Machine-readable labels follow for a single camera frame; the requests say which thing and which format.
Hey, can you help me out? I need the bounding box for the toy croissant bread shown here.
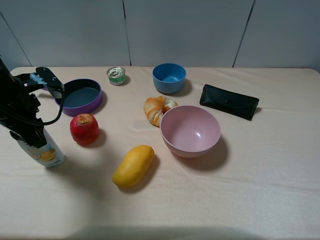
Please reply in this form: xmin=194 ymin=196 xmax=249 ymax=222
xmin=143 ymin=96 xmax=178 ymax=127

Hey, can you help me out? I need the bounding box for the yellow toy mango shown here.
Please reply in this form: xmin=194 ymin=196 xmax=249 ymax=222
xmin=112 ymin=145 xmax=155 ymax=188

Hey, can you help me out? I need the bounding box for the blue plastic bowl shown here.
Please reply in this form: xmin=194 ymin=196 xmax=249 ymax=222
xmin=152 ymin=63 xmax=187 ymax=94

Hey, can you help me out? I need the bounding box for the purple toy frying pan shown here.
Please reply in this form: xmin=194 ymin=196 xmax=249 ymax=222
xmin=62 ymin=78 xmax=103 ymax=117

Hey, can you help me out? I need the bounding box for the blue cap shampoo bottle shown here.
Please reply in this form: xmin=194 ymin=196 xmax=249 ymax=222
xmin=17 ymin=129 xmax=65 ymax=168

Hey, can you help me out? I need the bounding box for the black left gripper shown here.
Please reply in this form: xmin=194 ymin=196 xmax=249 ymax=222
xmin=0 ymin=61 xmax=48 ymax=148

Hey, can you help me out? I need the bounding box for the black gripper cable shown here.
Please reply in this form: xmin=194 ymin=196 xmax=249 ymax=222
xmin=0 ymin=86 xmax=66 ymax=126

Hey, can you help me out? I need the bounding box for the green label tin can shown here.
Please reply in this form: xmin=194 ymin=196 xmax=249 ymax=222
xmin=106 ymin=66 xmax=126 ymax=86

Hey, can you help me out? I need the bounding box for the red toy apple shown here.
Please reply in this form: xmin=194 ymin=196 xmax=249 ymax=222
xmin=69 ymin=113 xmax=100 ymax=146

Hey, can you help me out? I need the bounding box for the black glasses case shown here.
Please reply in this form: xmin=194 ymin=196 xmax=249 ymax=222
xmin=199 ymin=84 xmax=259 ymax=121

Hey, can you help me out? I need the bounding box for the pink plastic bowl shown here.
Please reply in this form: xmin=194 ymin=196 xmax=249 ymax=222
xmin=159 ymin=105 xmax=221 ymax=158

